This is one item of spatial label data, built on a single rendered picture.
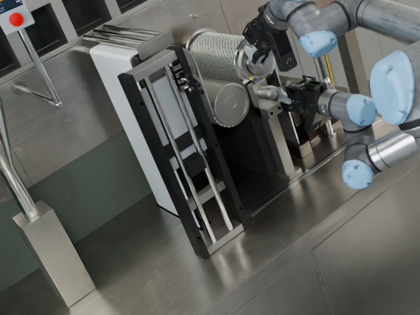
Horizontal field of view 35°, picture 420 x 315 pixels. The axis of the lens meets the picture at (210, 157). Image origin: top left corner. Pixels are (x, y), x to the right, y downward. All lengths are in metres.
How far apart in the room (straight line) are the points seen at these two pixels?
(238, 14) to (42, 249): 1.01
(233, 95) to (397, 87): 0.76
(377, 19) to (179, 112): 0.52
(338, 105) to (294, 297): 0.52
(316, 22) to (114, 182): 0.87
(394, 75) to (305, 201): 0.74
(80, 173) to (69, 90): 0.26
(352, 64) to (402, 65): 1.67
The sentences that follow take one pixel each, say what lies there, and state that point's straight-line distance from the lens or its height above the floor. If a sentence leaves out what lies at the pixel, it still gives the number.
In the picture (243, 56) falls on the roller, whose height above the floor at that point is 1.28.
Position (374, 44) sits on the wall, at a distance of 4.30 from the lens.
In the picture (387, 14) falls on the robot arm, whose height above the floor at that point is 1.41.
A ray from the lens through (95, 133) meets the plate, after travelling 2.00.
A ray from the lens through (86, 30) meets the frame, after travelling 1.98.
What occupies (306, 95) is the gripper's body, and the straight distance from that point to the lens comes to 1.84.
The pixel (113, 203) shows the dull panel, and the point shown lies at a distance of 2.09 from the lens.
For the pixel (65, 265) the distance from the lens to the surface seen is 1.78.
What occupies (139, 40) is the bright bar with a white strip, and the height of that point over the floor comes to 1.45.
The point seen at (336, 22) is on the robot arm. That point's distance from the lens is 1.53.
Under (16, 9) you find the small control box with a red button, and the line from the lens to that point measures 1.54.
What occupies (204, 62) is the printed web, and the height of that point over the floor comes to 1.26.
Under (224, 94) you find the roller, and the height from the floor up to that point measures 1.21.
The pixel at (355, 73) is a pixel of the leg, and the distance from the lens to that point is 2.85.
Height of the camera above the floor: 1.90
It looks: 27 degrees down
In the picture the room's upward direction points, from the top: 21 degrees counter-clockwise
